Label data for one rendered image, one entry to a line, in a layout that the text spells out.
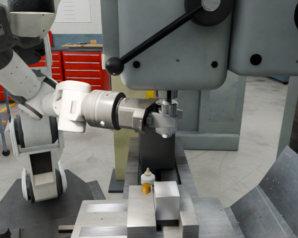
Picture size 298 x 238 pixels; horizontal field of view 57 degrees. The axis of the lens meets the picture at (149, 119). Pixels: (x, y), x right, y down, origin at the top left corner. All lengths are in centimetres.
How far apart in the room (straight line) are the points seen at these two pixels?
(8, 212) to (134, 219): 103
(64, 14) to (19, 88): 911
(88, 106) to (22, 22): 31
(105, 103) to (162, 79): 18
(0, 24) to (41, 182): 80
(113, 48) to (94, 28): 916
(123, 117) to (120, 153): 197
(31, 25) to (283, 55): 62
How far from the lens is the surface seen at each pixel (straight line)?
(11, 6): 51
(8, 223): 148
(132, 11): 46
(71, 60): 529
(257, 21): 47
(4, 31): 76
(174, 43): 46
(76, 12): 982
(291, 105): 87
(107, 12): 54
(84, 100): 64
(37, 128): 116
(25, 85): 85
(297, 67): 51
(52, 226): 135
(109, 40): 54
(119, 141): 249
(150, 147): 95
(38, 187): 137
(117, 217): 67
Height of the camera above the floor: 142
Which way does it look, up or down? 19 degrees down
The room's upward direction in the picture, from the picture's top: straight up
